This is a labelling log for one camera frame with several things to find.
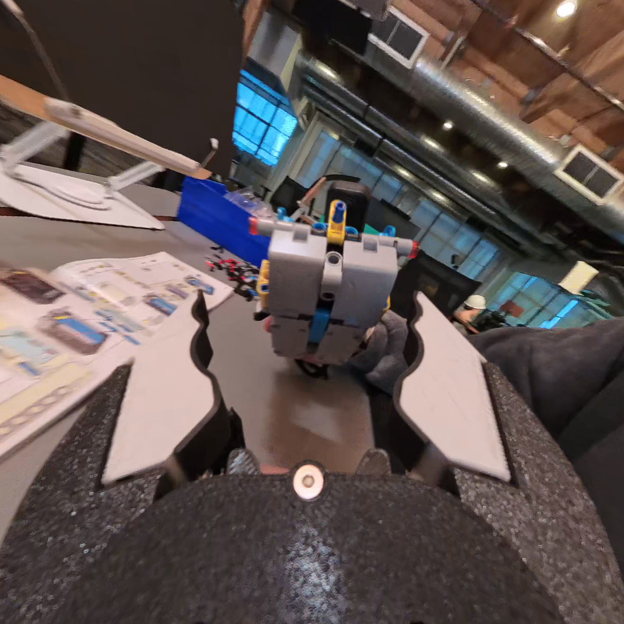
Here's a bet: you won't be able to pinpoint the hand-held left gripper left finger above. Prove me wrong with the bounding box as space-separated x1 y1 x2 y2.
101 292 231 486

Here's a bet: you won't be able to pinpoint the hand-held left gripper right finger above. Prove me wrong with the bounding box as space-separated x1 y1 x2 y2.
392 292 513 488

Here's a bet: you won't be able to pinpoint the grey blue toy brick model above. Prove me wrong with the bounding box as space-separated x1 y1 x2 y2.
249 200 421 365

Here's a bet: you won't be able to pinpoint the pile of toy brick pieces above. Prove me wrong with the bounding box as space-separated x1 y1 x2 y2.
205 246 262 301

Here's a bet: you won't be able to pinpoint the person's right forearm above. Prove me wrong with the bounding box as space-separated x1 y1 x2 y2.
347 311 411 397

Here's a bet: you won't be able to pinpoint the clear plastic bags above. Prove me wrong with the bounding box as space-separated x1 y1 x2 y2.
224 189 277 218

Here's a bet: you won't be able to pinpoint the black mesh office chair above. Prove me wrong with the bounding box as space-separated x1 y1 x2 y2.
394 253 482 323

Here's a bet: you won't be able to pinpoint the open instruction booklet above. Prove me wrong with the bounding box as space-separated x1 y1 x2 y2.
0 251 236 462

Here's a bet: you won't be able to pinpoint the blue plastic bin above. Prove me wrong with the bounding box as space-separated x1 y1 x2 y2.
176 176 275 267

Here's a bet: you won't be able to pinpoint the white hanging sign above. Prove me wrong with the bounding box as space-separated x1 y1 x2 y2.
557 260 599 296

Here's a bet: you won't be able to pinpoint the white book stand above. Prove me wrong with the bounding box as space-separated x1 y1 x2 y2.
0 0 245 231

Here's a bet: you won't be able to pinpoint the silver ventilation duct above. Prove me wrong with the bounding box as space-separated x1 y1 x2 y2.
292 0 624 206

